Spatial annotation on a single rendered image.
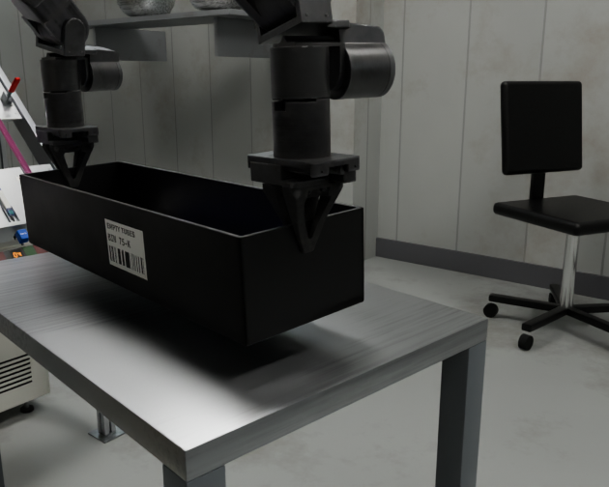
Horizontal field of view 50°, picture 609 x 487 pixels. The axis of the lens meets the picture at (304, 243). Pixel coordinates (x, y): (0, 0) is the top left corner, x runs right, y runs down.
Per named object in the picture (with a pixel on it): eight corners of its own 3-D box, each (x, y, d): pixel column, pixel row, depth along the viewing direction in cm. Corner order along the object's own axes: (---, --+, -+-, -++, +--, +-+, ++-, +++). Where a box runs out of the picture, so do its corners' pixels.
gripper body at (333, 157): (293, 165, 71) (290, 96, 69) (362, 174, 64) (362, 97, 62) (246, 172, 67) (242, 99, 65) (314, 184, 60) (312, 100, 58)
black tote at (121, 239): (28, 243, 105) (18, 174, 102) (126, 223, 116) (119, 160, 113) (246, 347, 64) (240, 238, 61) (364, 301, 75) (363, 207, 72)
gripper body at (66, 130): (73, 133, 112) (69, 89, 110) (100, 138, 104) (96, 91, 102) (35, 137, 107) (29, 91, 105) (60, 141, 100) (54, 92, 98)
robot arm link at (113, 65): (33, 9, 101) (64, 17, 96) (97, 12, 109) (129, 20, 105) (34, 86, 105) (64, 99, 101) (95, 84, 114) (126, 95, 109)
